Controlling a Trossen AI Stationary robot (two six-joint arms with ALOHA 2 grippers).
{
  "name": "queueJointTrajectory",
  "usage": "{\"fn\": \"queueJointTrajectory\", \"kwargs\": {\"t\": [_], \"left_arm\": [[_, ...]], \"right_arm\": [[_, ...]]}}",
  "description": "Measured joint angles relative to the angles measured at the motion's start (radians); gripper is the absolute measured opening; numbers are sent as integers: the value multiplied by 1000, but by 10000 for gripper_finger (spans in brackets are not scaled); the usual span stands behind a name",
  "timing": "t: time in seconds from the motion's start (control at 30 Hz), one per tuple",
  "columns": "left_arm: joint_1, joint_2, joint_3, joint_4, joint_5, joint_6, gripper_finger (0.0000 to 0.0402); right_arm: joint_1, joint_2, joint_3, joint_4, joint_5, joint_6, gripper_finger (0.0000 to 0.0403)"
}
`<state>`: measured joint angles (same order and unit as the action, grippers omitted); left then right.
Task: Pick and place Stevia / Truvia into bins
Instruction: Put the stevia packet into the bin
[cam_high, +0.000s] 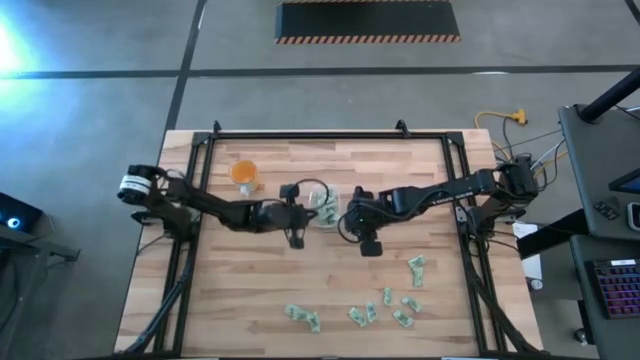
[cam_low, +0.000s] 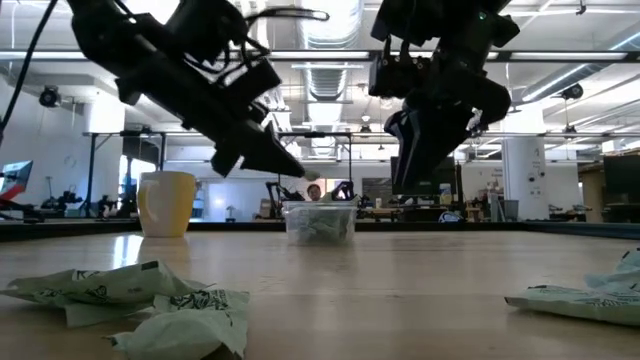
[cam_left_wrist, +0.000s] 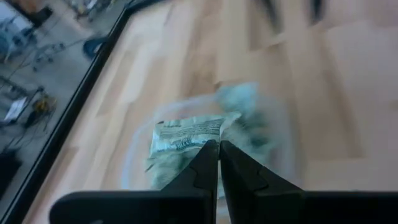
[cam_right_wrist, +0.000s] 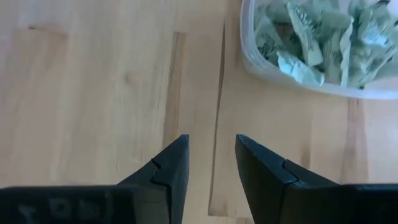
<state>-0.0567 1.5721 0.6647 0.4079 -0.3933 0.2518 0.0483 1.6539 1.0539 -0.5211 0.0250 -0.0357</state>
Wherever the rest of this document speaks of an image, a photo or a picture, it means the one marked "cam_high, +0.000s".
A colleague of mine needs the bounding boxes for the black pole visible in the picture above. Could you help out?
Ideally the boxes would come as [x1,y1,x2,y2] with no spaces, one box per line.
[578,67,640,124]

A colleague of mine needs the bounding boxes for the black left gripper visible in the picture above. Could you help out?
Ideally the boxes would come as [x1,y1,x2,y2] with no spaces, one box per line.
[257,183,320,251]

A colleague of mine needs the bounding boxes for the black equipment stand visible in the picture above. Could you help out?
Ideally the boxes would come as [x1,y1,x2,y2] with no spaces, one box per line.
[0,227,81,266]

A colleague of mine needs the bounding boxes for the black ramp hazard stripes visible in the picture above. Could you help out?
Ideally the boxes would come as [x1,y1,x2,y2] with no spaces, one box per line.
[274,0,462,45]

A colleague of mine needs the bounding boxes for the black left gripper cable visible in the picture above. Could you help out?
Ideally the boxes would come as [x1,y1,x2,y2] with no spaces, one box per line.
[292,178,331,217]

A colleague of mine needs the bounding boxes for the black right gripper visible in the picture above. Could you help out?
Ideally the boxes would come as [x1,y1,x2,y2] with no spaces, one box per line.
[338,186,384,258]

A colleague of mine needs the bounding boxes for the small black controller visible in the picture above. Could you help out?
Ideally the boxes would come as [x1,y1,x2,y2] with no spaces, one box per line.
[593,199,622,222]

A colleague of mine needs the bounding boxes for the clear plastic container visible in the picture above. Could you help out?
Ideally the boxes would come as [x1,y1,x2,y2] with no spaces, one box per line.
[308,183,343,230]

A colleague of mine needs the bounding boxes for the dark desk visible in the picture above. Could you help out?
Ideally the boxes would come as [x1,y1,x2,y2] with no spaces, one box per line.
[569,234,640,360]

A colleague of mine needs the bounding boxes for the black tablet screen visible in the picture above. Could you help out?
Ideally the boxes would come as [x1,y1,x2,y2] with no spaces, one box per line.
[608,167,640,195]

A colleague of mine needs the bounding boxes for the yellow extension cord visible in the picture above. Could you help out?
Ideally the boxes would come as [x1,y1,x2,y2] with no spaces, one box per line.
[473,108,529,166]

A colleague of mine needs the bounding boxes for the grey desk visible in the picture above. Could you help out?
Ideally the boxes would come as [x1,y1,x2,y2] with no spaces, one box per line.
[558,103,640,241]

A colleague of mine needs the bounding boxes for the black device blue light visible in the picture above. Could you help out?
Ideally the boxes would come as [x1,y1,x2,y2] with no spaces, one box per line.
[0,192,44,234]

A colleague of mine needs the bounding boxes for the black aluminium rig frame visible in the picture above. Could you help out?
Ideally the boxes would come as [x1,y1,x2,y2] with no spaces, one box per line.
[119,119,551,357]

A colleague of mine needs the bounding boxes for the yellow ceramic mug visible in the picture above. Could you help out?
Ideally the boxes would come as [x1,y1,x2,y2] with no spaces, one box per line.
[228,159,264,196]

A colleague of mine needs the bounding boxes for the purple backlit keyboard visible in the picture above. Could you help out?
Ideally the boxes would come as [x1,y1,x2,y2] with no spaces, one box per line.
[591,258,640,320]

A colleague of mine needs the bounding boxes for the white paper sheet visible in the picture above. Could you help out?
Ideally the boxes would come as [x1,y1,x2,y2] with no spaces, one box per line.
[512,221,544,282]

